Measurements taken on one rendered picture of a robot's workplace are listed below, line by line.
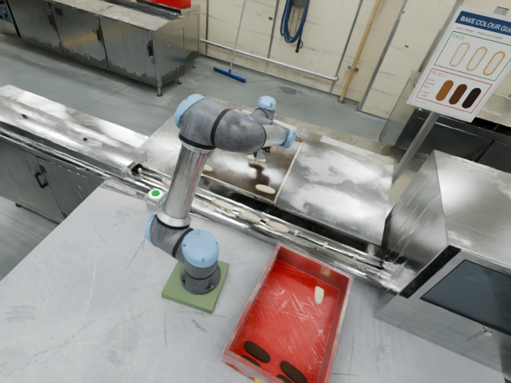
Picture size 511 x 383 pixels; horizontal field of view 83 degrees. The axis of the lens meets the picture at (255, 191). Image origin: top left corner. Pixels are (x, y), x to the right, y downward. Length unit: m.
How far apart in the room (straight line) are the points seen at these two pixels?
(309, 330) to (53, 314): 0.88
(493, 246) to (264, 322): 0.75
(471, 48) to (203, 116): 1.30
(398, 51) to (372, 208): 3.12
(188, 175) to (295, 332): 0.67
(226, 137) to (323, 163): 0.92
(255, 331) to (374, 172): 1.05
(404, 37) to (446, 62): 2.66
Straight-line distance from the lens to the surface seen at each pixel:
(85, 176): 1.77
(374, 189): 1.62
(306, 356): 1.14
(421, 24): 4.36
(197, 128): 0.83
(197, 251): 0.94
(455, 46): 1.72
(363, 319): 1.28
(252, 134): 0.82
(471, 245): 1.00
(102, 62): 4.54
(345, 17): 4.67
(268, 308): 1.16
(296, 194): 1.45
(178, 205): 0.95
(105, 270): 1.27
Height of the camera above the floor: 1.86
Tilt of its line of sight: 43 degrees down
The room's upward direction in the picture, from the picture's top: 12 degrees clockwise
